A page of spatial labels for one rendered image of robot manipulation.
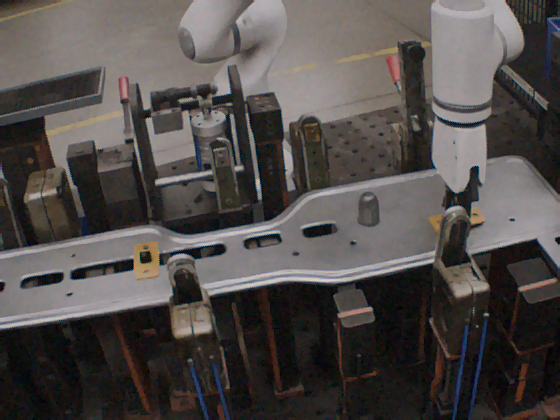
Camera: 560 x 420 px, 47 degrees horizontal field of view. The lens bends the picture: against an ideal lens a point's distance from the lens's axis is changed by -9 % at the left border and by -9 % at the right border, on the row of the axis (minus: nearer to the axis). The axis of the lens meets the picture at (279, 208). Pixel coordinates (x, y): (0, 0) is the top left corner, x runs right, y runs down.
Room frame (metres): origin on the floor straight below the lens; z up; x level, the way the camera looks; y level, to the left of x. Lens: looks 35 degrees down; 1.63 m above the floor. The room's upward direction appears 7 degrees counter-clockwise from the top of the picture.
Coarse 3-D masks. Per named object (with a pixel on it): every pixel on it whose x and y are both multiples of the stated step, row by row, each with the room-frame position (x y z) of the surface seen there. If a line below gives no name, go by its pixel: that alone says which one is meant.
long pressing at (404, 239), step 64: (320, 192) 0.94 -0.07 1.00; (384, 192) 0.93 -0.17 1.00; (512, 192) 0.88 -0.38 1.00; (0, 256) 0.87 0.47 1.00; (64, 256) 0.85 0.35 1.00; (128, 256) 0.84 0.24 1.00; (256, 256) 0.80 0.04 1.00; (320, 256) 0.78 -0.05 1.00; (384, 256) 0.77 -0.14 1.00; (0, 320) 0.71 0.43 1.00; (64, 320) 0.71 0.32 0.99
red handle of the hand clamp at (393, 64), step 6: (390, 60) 1.12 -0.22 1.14; (396, 60) 1.12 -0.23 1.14; (390, 66) 1.11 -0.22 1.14; (396, 66) 1.11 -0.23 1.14; (390, 72) 1.11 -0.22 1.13; (396, 72) 1.10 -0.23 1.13; (396, 78) 1.09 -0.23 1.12; (396, 84) 1.08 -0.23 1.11; (414, 120) 1.02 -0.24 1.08; (414, 126) 1.01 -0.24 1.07; (420, 126) 1.01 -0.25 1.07; (414, 132) 1.00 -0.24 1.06
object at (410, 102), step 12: (408, 48) 1.01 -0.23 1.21; (420, 48) 1.00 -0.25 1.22; (408, 60) 1.03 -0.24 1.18; (420, 60) 1.00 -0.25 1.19; (408, 72) 1.02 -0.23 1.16; (420, 72) 1.02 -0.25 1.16; (408, 84) 1.02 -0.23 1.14; (420, 84) 1.01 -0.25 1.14; (408, 96) 1.01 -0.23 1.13; (420, 96) 1.01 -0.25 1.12; (408, 108) 1.00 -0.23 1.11; (420, 108) 1.01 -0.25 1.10; (408, 120) 1.00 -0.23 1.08; (420, 120) 1.02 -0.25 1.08; (408, 132) 1.00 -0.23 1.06; (420, 132) 1.02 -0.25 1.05
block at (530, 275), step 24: (528, 264) 0.72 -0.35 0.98; (504, 288) 0.72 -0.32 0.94; (528, 288) 0.67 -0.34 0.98; (552, 288) 0.67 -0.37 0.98; (504, 312) 0.71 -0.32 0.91; (528, 312) 0.65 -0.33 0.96; (552, 312) 0.65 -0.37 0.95; (504, 336) 0.70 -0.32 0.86; (528, 336) 0.64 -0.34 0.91; (552, 336) 0.65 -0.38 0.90; (504, 360) 0.69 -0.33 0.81; (528, 360) 0.66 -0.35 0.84; (504, 384) 0.67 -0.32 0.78; (528, 384) 0.65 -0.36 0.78; (504, 408) 0.65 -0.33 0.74; (528, 408) 0.65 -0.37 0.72
